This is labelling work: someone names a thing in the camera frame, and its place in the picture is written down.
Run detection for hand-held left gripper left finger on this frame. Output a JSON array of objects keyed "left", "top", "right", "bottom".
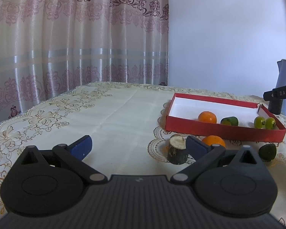
[{"left": 13, "top": 135, "right": 108, "bottom": 185}]

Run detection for floral patterned curtain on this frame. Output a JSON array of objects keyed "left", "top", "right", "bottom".
[{"left": 0, "top": 0, "right": 170, "bottom": 129}]

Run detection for orange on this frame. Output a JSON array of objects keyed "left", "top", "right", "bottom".
[
  {"left": 202, "top": 135, "right": 226, "bottom": 148},
  {"left": 198, "top": 111, "right": 217, "bottom": 124}
]

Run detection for dark green fruit piece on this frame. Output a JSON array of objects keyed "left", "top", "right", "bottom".
[{"left": 220, "top": 116, "right": 239, "bottom": 126}]

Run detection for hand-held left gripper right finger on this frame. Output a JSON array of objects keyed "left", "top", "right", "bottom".
[{"left": 170, "top": 135, "right": 265, "bottom": 185}]

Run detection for green persimmon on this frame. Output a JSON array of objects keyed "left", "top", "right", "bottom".
[
  {"left": 264, "top": 117, "right": 276, "bottom": 130},
  {"left": 259, "top": 144, "right": 277, "bottom": 161}
]

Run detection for red shallow box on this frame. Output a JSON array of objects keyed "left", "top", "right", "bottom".
[{"left": 165, "top": 93, "right": 286, "bottom": 142}]

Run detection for yellow-green round fruit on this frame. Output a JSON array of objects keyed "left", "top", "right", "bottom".
[{"left": 254, "top": 116, "right": 266, "bottom": 129}]

